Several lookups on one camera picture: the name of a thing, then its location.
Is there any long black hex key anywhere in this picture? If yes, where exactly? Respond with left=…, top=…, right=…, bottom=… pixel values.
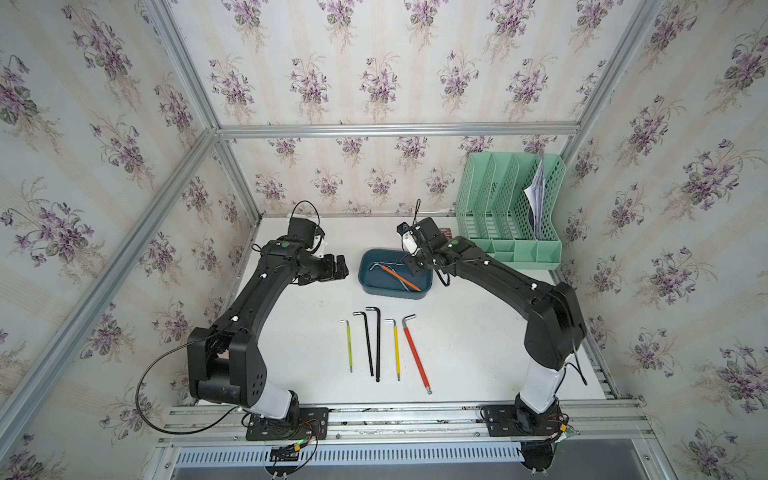
left=365, top=306, right=382, bottom=383

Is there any yellow handled hex key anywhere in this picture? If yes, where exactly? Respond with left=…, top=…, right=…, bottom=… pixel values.
left=384, top=318, right=401, bottom=382

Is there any red handled hex key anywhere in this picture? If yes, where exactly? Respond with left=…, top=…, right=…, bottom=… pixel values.
left=402, top=314, right=432, bottom=395

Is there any orange handled hex key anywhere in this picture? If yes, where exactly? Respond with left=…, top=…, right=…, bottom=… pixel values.
left=380, top=265, right=421, bottom=292

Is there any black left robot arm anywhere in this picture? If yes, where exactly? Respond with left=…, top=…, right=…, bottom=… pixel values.
left=186, top=238, right=349, bottom=426

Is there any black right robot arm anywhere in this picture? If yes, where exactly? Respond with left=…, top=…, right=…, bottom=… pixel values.
left=397, top=217, right=587, bottom=414

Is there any teal plastic storage box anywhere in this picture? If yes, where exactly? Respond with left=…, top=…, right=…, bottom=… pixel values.
left=358, top=248, right=433, bottom=300

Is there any short black hex key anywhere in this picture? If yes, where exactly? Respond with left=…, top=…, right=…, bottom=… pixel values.
left=352, top=311, right=375, bottom=377

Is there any mint green file organizer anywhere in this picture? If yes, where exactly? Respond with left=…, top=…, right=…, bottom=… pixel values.
left=456, top=152, right=565, bottom=271

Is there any white slotted vent panel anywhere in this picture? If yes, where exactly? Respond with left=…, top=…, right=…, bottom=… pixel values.
left=175, top=441, right=523, bottom=469

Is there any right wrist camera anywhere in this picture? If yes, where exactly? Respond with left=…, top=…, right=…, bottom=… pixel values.
left=397, top=222, right=419, bottom=255

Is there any green handled hex key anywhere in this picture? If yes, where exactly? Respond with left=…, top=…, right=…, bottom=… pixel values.
left=338, top=319, right=354, bottom=374

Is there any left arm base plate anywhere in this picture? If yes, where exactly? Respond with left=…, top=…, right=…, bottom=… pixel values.
left=241, top=407, right=330, bottom=441

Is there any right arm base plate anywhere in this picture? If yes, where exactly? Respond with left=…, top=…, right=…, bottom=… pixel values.
left=480, top=402, right=570, bottom=439

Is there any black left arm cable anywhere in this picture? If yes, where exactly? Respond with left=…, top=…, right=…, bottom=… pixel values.
left=134, top=341, right=241, bottom=437

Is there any aluminium mounting rail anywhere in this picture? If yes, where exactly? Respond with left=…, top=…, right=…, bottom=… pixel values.
left=157, top=400, right=655, bottom=446

